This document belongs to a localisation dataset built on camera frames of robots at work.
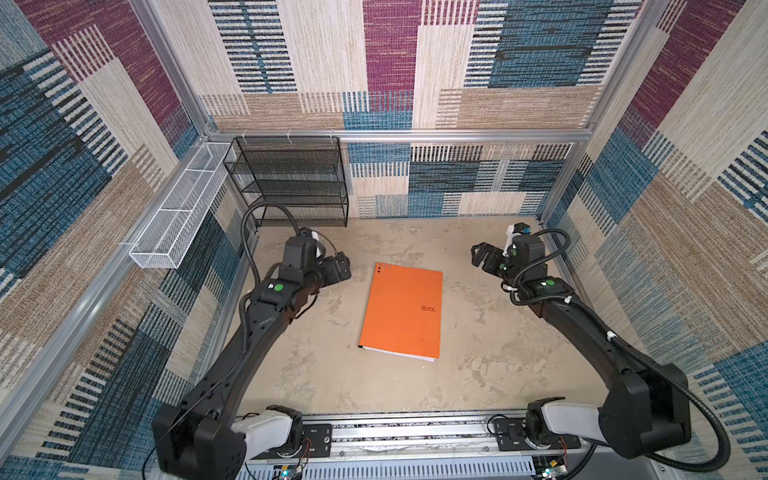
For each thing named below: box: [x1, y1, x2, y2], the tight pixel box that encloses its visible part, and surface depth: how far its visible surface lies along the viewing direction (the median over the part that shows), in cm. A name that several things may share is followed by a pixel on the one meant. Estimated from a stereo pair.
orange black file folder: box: [358, 262, 443, 362], surface depth 98 cm
